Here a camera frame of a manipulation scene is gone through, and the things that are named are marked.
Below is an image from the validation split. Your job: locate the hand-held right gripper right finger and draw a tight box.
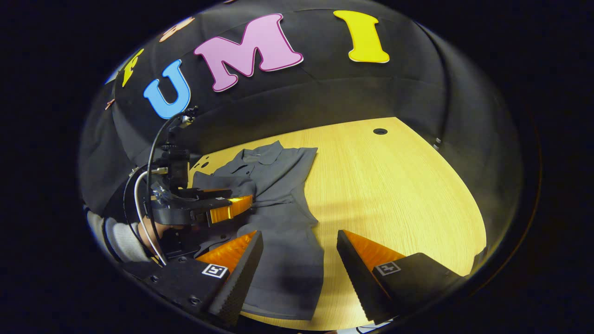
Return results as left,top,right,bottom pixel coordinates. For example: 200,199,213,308
336,229,465,326

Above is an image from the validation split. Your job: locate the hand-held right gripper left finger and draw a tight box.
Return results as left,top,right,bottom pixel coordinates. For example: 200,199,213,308
135,231,264,328

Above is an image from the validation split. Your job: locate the grey polo shirt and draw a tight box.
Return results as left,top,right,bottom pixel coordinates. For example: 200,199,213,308
191,141,325,321

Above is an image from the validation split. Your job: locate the black backdrop cloth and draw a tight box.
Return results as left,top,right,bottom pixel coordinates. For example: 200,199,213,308
77,0,529,279

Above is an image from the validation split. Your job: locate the black cable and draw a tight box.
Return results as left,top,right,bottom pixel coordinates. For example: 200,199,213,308
146,113,187,219

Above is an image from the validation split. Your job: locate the white cable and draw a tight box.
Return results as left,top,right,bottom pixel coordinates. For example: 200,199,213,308
133,169,168,266

